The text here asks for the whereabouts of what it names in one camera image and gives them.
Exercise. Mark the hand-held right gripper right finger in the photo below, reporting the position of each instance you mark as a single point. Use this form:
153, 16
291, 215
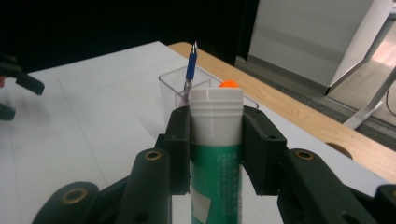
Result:
263, 155

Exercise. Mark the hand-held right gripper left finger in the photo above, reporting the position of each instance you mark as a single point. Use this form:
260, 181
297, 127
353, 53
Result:
180, 149

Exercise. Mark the white green glue tube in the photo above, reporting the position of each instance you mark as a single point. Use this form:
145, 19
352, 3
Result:
216, 124

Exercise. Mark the clear plastic pen holder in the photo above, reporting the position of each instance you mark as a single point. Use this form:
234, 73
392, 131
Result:
169, 87

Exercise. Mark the orange highlighter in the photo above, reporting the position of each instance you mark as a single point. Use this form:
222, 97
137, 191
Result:
229, 84

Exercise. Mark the blue pen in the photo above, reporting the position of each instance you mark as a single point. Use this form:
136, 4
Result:
190, 65

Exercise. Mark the dark curtain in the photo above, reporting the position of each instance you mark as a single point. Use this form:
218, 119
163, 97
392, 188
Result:
93, 25

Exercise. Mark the metal stand leg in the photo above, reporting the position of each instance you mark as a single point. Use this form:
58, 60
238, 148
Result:
367, 109

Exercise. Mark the white cabinet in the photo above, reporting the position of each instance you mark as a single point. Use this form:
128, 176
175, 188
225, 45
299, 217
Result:
295, 37

